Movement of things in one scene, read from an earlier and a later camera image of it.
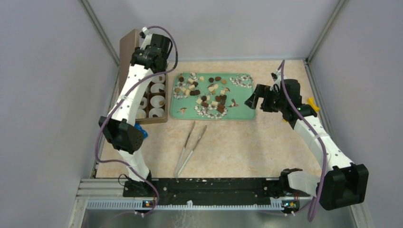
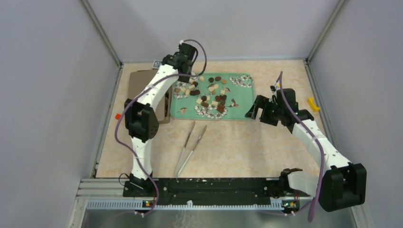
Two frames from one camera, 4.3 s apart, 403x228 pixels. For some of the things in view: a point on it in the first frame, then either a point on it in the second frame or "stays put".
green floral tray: x=211 y=96 stays put
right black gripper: x=263 y=91 -> x=262 y=102
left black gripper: x=141 y=48 -> x=184 y=78
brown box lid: x=127 y=45 -> x=138 y=81
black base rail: x=225 y=187 stays put
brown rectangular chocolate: x=220 y=108 stays put
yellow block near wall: x=311 y=101 stays put
